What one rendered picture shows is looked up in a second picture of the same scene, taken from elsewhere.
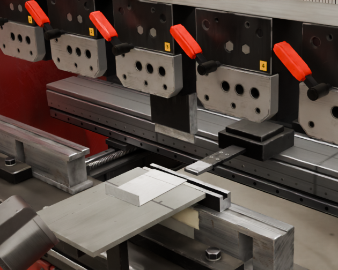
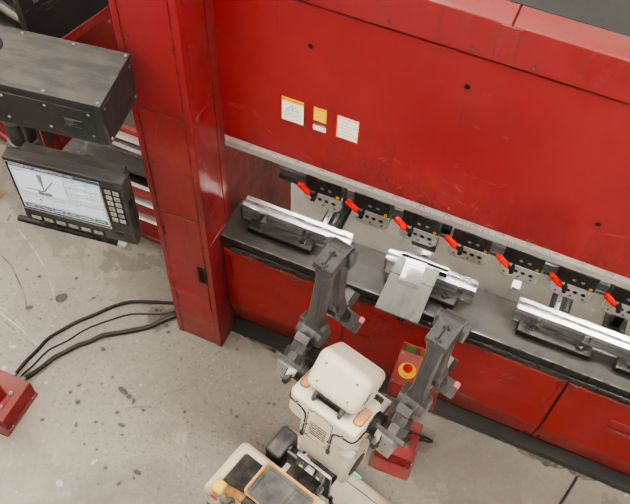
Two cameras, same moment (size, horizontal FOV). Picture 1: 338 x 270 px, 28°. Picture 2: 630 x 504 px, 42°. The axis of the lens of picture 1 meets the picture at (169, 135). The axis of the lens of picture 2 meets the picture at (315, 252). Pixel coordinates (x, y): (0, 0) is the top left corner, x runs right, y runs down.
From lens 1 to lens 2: 257 cm
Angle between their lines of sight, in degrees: 38
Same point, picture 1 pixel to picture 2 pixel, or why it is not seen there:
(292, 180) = not seen: hidden behind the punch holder
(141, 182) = (408, 270)
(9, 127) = (294, 220)
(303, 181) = not seen: hidden behind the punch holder
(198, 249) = (435, 292)
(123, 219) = (416, 299)
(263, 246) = (468, 292)
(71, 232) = (401, 312)
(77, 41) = (374, 216)
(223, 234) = (448, 286)
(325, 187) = not seen: hidden behind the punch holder
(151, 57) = (424, 234)
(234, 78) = (469, 251)
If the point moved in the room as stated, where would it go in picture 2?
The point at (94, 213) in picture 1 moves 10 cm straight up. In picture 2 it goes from (402, 297) to (405, 284)
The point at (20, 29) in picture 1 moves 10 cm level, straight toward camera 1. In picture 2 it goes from (328, 199) to (342, 216)
